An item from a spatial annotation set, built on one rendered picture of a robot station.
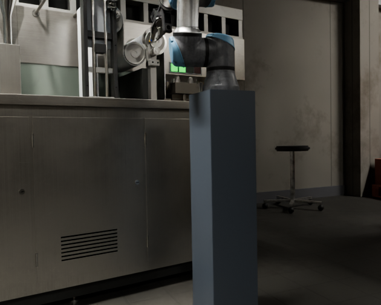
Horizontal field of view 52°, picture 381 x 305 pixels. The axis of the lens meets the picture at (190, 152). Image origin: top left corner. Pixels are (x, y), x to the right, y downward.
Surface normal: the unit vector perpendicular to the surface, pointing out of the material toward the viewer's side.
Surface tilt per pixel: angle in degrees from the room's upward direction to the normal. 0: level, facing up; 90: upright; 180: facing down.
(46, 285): 90
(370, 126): 90
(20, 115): 90
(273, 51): 90
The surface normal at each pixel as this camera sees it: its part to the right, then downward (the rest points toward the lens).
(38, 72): 0.53, 0.02
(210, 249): -0.91, 0.04
